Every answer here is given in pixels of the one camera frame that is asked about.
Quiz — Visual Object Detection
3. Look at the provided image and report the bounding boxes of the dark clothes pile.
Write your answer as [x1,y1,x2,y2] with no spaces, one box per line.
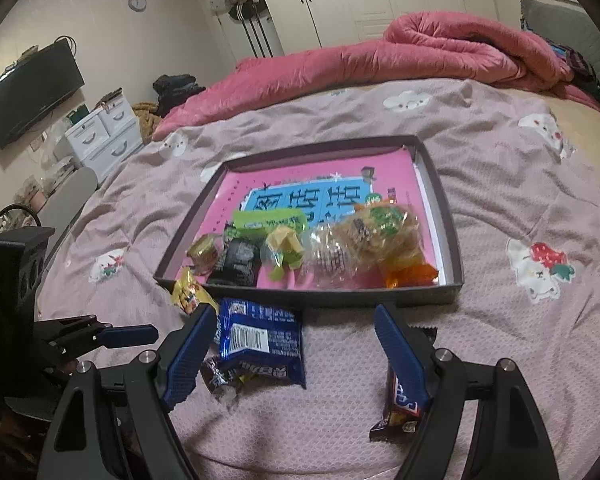
[152,74,206,116]

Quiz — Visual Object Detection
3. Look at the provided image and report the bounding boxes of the pink cartoon print bedsheet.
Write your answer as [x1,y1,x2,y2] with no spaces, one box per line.
[35,77,600,480]

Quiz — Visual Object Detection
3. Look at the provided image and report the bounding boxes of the black wall television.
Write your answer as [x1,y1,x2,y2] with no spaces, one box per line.
[0,40,86,150]

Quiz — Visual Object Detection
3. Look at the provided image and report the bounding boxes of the orange snack packet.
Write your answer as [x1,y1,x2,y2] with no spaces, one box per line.
[377,252,440,290]

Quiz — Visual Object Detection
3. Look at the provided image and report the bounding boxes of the white drawer cabinet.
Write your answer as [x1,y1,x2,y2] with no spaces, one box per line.
[62,91,145,176]

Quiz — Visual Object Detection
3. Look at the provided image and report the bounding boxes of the brown knitted plush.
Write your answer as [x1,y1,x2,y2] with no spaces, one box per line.
[131,102,163,141]

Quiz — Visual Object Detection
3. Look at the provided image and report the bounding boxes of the blue cookie packet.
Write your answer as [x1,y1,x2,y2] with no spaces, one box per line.
[215,297,307,389]

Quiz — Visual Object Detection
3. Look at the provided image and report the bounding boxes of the white wardrobe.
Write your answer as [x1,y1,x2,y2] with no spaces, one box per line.
[247,0,501,56]

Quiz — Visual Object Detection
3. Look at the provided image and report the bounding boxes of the small gold candy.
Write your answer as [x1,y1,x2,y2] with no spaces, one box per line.
[186,234,226,275]

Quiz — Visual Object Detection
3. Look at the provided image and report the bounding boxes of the grey padded headboard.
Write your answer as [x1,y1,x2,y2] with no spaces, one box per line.
[519,0,600,126]

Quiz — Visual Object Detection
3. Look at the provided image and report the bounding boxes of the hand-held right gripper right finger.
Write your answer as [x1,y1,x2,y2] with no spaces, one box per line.
[372,304,561,480]

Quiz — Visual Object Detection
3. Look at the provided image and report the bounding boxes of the clear packet with green label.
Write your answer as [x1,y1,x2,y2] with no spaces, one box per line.
[337,201,426,273]

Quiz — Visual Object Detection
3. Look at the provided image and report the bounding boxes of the cluttered dressing table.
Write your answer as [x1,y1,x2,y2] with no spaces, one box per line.
[10,150,76,211]

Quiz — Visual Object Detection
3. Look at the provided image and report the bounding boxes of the pink quilt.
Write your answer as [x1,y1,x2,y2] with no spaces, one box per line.
[152,11,600,143]

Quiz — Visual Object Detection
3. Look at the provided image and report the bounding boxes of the yellow cartoon snack packet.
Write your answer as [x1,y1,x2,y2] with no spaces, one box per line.
[171,268,220,317]

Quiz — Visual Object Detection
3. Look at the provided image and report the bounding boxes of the dark patterned clothes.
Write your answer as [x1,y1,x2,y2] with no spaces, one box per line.
[550,42,600,108]

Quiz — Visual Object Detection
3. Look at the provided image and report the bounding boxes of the brown chocolate bar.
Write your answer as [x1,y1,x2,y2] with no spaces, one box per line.
[369,325,438,443]

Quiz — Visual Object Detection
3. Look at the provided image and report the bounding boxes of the green candy packet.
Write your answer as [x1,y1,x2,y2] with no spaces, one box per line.
[231,209,309,282]

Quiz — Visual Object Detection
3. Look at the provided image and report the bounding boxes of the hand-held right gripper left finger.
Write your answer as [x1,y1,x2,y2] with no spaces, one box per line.
[36,304,218,480]

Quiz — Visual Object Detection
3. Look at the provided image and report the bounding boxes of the small dark brown candy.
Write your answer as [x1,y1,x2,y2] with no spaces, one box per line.
[200,356,241,402]

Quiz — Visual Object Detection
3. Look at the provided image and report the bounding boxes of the black and green snack packet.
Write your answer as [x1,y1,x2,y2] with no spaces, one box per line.
[212,237,262,287]

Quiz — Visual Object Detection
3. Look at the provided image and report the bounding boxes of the dark shallow cardboard box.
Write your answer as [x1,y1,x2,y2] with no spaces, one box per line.
[153,135,465,309]

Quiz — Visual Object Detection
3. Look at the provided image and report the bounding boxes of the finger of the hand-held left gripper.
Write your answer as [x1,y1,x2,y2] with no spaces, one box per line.
[35,315,159,356]
[40,345,106,381]

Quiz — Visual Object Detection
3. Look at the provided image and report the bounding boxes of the beige bed sheet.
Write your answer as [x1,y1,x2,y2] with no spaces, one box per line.
[545,92,600,146]

